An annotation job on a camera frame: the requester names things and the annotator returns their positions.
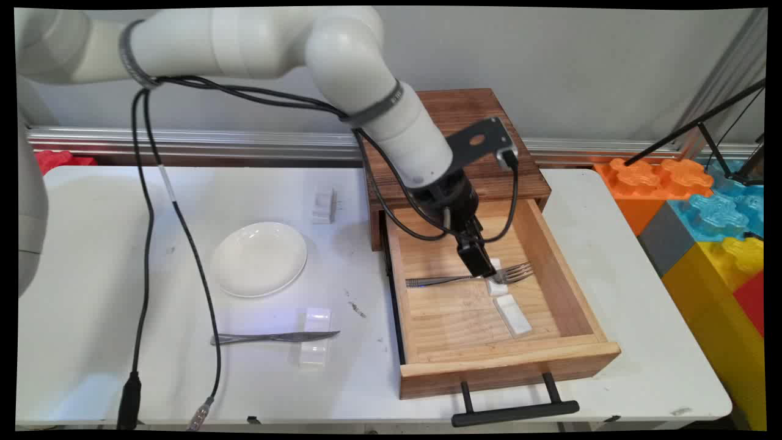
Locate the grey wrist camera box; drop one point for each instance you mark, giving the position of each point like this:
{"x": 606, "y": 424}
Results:
{"x": 508, "y": 157}

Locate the light wooden drawer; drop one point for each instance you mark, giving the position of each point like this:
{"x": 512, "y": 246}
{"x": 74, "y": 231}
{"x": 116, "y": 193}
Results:
{"x": 458, "y": 324}

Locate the black tripod legs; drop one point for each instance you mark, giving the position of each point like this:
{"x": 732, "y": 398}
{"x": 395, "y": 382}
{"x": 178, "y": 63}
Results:
{"x": 702, "y": 122}

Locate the steel fork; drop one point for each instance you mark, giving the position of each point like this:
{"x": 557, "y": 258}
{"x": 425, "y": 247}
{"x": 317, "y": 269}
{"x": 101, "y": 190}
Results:
{"x": 516, "y": 272}

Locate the red giant building block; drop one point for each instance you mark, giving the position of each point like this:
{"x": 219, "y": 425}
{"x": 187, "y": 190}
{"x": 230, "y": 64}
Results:
{"x": 751, "y": 302}
{"x": 58, "y": 160}

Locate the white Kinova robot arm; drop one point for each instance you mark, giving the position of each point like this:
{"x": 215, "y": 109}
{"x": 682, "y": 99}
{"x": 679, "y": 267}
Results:
{"x": 256, "y": 36}

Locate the black wrist camera mount plate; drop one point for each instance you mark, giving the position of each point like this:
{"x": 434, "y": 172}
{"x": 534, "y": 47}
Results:
{"x": 479, "y": 139}

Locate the orange giant building block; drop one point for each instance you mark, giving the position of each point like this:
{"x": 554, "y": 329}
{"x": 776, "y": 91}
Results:
{"x": 641, "y": 180}

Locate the grey giant building block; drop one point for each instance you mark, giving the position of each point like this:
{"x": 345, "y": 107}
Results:
{"x": 666, "y": 241}

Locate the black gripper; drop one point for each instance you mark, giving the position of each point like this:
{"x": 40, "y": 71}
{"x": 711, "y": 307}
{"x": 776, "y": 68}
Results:
{"x": 449, "y": 198}

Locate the aluminium rail along wall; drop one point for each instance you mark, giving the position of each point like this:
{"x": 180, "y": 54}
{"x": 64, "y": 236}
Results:
{"x": 244, "y": 143}

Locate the steel serrated table knife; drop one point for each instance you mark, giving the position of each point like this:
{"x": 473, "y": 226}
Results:
{"x": 287, "y": 336}

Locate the white ceramic cutlery rest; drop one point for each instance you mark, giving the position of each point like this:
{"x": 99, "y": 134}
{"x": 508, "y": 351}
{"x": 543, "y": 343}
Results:
{"x": 324, "y": 205}
{"x": 498, "y": 287}
{"x": 513, "y": 316}
{"x": 314, "y": 354}

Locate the white round ceramic plate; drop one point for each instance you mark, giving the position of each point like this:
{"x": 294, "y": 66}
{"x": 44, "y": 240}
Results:
{"x": 259, "y": 260}

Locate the dark brown wooden cabinet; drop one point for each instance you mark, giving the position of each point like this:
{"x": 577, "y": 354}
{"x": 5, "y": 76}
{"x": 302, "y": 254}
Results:
{"x": 464, "y": 104}

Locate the blue giant building block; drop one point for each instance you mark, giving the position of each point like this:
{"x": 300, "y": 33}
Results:
{"x": 715, "y": 214}

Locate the yellow giant building block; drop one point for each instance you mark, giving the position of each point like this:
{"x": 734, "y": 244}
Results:
{"x": 715, "y": 318}

